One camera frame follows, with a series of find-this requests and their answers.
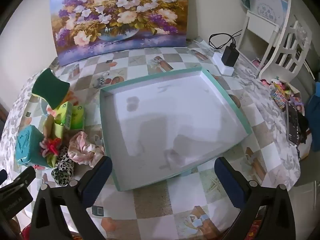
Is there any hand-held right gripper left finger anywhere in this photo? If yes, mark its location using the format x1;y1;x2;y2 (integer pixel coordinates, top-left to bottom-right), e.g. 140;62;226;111
29;156;113;240

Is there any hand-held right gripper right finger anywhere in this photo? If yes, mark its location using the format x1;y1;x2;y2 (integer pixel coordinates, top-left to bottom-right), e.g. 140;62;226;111
214;156;297;240

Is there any pink floral scrunchie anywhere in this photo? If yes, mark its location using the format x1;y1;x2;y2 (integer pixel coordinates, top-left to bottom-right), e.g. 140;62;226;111
67;131;105;168

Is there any red flower hair tie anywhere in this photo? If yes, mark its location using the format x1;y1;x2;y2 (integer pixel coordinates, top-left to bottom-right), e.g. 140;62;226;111
39;137;62;159

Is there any green tissue packet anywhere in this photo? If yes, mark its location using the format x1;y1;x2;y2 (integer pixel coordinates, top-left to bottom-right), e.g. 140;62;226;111
55;102;73;130
71;105;85;130

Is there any shallow teal cardboard box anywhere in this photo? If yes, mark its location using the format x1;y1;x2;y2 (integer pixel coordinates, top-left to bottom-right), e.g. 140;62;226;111
99;67;253;192

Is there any green and yellow sponge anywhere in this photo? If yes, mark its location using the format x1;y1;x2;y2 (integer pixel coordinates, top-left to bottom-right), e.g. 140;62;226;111
33;68;70;110

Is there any leopard print scrunchie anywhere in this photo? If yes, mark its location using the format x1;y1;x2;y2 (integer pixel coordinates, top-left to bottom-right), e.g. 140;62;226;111
51;152;75;187

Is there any teal plastic toy case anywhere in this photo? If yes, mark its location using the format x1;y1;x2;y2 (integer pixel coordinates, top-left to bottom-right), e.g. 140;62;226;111
14;126;50;168

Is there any red patterned cloth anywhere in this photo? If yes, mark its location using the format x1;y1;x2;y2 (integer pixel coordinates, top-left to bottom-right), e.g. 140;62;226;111
245;215;265;240

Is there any yellow-green paper packet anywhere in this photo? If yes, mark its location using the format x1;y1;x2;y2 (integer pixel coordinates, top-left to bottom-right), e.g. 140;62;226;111
44;115;64;140

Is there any grey floral tablecloth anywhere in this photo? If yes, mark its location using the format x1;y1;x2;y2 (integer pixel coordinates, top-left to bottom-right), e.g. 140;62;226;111
0;37;300;198

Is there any black flat device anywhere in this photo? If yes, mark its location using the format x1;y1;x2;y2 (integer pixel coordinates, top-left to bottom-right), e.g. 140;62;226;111
286;102;300;144

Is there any colourful patterned roll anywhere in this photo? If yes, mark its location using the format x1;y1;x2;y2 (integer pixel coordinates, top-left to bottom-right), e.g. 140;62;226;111
270;85;288;108

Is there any dark blue bag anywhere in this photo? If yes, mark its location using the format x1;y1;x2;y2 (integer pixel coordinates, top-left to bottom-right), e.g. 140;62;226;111
307;81;320;152

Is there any white power strip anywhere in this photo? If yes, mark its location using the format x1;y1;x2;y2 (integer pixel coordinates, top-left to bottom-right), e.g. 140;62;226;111
212;51;235;75

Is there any black charger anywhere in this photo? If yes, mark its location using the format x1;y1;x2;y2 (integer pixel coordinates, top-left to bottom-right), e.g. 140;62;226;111
222;42;239;67

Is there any white wooden chair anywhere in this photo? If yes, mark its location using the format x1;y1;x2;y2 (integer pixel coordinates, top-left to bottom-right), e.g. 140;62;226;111
259;0;313;80

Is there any white wooden rack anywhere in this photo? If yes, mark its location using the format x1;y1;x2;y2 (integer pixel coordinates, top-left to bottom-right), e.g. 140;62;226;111
237;10;280;63

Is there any flower painting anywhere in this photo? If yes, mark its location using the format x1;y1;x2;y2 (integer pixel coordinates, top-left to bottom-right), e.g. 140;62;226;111
50;0;190;67

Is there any white printed box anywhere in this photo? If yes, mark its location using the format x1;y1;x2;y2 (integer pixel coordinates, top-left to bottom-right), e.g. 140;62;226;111
250;0;288;23

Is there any black cable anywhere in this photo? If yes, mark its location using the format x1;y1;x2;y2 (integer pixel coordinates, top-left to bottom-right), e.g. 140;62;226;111
209;29;243;50

